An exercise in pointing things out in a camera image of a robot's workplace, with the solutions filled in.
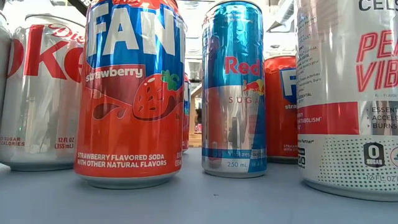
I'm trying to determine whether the red Fanta strawberry can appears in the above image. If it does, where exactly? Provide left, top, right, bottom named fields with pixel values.
left=73, top=0, right=188, bottom=190
left=182, top=73, right=192, bottom=153
left=263, top=55, right=299, bottom=165

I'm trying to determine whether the blue silver Red Bull can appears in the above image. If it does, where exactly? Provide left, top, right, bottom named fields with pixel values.
left=201, top=0, right=268, bottom=179

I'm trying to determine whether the white Celsius energy can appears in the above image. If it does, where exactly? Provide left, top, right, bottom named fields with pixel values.
left=296, top=0, right=398, bottom=202

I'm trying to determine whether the silver Diet Coke can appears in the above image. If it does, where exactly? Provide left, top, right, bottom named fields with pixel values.
left=0, top=14, right=87, bottom=172
left=0, top=12, right=12, bottom=124

